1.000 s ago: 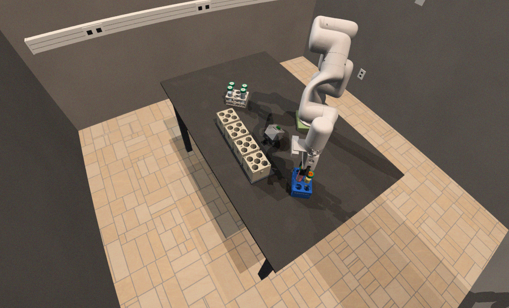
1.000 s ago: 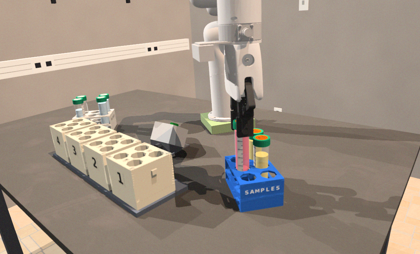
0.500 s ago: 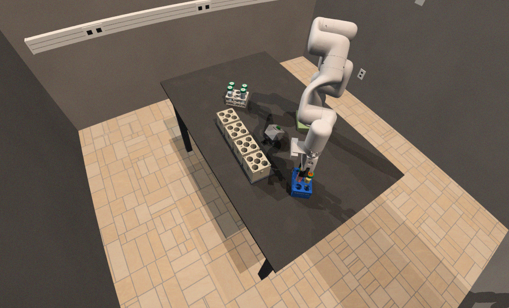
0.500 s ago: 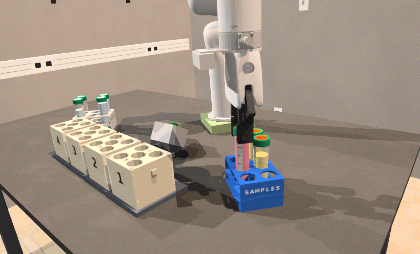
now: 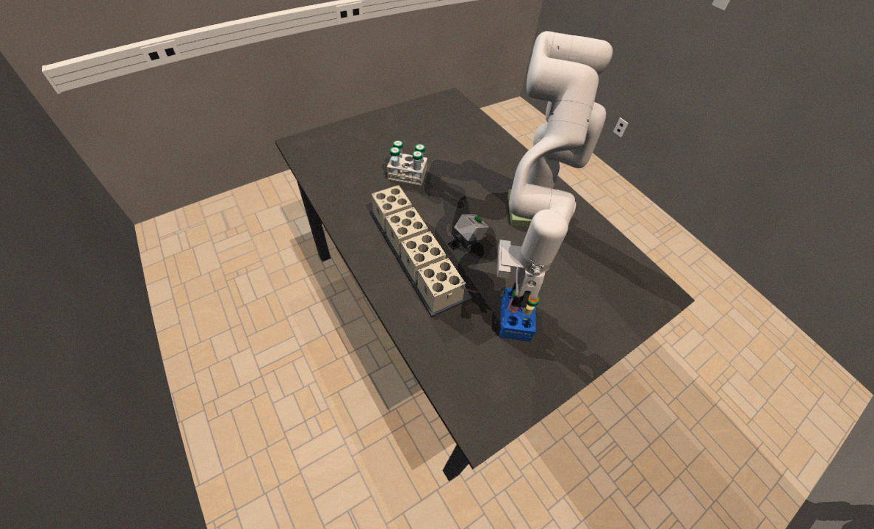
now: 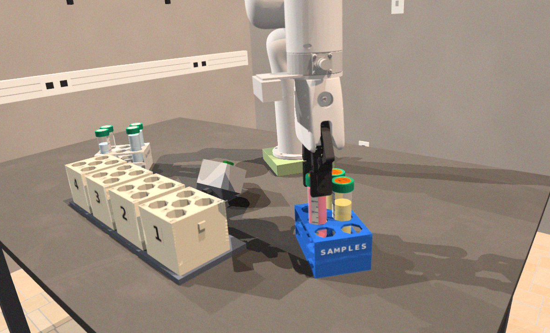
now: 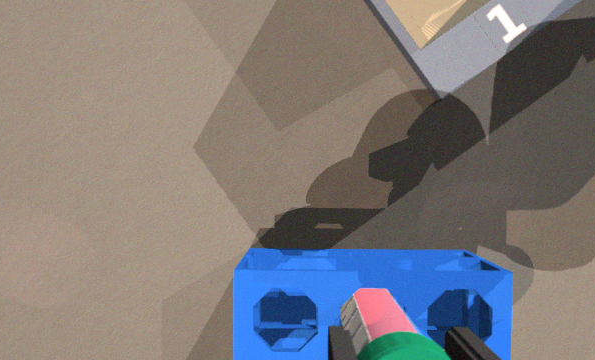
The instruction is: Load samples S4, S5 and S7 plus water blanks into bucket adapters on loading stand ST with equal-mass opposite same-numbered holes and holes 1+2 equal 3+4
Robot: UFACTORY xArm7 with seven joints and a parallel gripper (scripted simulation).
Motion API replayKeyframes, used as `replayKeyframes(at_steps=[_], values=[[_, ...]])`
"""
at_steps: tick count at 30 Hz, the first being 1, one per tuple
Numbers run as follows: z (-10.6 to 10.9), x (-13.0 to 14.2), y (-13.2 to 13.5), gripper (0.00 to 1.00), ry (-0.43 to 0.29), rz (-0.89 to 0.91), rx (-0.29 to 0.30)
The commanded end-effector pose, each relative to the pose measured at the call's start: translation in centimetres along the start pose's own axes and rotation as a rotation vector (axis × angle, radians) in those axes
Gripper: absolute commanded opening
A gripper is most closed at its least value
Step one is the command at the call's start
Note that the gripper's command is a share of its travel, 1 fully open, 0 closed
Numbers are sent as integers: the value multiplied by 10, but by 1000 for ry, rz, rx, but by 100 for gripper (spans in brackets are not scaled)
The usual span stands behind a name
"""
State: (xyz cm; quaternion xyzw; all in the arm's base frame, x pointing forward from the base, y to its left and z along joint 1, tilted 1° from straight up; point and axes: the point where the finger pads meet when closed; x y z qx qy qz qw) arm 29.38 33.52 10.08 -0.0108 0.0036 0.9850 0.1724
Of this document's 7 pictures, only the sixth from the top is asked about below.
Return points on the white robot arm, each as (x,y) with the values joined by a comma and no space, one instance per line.
(303,26)

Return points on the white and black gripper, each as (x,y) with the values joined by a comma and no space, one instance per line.
(319,126)

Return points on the cream bucket adapter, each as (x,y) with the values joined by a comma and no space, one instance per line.
(185,229)
(77,170)
(126,198)
(98,184)

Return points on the blue tube rack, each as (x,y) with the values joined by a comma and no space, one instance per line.
(337,254)

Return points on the sample tube with green cap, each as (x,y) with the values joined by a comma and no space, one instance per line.
(336,172)

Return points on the cream tube rack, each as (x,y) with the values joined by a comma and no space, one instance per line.
(147,155)

